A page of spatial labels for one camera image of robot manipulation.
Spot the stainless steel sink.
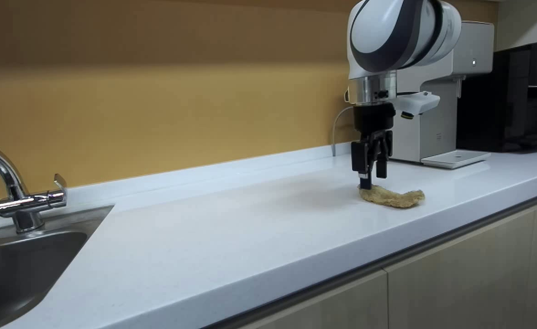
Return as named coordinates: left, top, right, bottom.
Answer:
left=0, top=204, right=115, bottom=329

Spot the black coffee machine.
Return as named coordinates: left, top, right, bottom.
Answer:
left=455, top=38, right=537, bottom=153

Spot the thin white cable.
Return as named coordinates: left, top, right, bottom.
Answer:
left=331, top=103, right=356, bottom=158

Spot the narrow beige base cabinet door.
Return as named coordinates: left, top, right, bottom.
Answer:
left=238, top=270, right=389, bottom=329

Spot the chrome sink faucet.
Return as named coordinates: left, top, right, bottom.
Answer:
left=0, top=140, right=70, bottom=235

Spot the wide beige base cabinet door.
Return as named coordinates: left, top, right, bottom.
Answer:
left=386, top=193, right=537, bottom=329

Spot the tan wiping cloth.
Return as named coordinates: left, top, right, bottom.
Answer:
left=358, top=182, right=428, bottom=209

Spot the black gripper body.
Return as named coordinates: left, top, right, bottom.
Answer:
left=353, top=102, right=397, bottom=144

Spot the white water dispenser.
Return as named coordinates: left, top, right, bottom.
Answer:
left=393, top=21, right=497, bottom=171

